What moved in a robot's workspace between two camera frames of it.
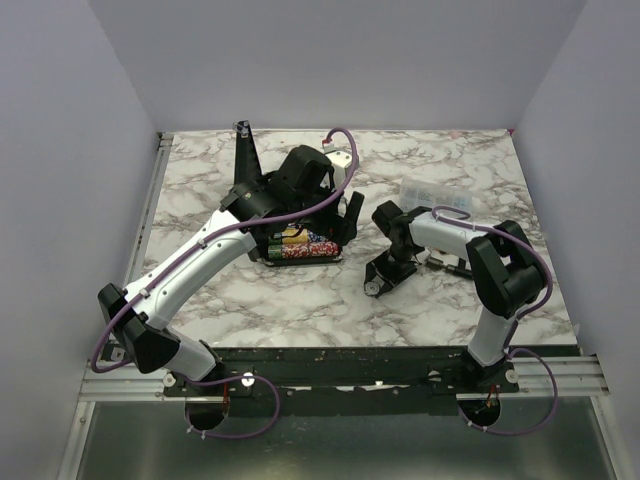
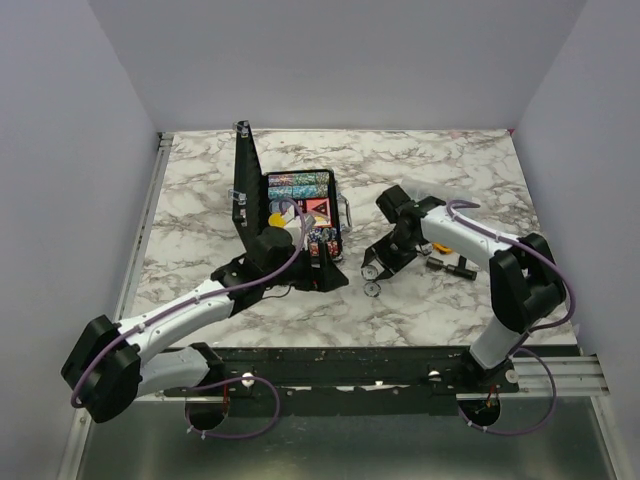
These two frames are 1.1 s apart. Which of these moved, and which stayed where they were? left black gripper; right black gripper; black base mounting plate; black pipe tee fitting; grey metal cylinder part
Moved: left black gripper; right black gripper
Stayed: grey metal cylinder part; black pipe tee fitting; black base mounting plate
